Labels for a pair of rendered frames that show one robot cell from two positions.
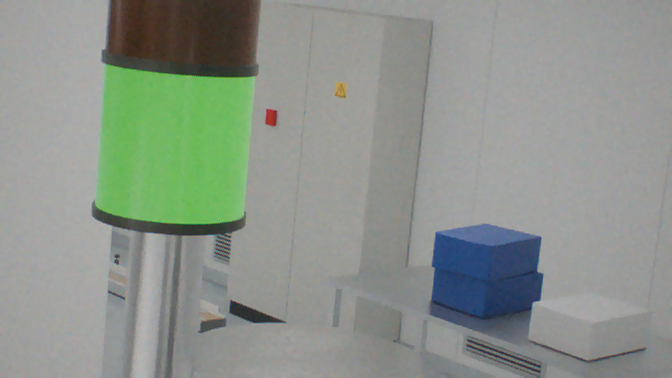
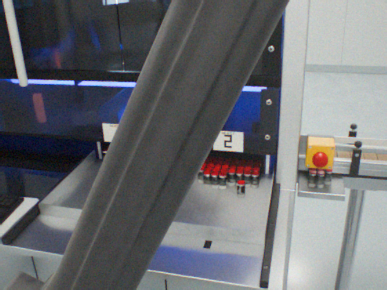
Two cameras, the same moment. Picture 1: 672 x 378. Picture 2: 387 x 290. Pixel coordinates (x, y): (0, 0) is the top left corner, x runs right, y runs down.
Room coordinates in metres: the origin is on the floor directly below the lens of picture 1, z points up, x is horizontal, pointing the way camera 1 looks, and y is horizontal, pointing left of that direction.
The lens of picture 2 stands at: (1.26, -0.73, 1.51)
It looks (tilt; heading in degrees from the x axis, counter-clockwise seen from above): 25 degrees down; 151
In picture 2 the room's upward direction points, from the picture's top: 3 degrees counter-clockwise
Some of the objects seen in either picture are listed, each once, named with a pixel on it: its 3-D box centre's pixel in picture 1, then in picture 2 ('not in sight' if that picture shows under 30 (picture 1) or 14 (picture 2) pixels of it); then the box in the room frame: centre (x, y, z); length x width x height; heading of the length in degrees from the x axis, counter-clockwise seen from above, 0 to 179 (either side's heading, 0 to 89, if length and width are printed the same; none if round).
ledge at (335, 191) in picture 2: not in sight; (320, 184); (0.55, 0.15, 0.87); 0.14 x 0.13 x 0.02; 134
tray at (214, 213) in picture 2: not in sight; (222, 195); (0.47, -0.15, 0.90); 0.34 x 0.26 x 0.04; 134
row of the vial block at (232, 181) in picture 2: not in sight; (227, 177); (0.41, -0.09, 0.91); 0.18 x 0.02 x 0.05; 44
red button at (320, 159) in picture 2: not in sight; (320, 159); (0.60, 0.07, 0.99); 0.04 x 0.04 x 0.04; 44
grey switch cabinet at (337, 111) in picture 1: (320, 175); not in sight; (7.76, 0.10, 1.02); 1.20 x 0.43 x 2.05; 44
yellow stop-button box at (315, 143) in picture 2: not in sight; (319, 151); (0.57, 0.11, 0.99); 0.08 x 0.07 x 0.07; 134
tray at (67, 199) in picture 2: not in sight; (108, 183); (0.22, -0.39, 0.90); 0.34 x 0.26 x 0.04; 134
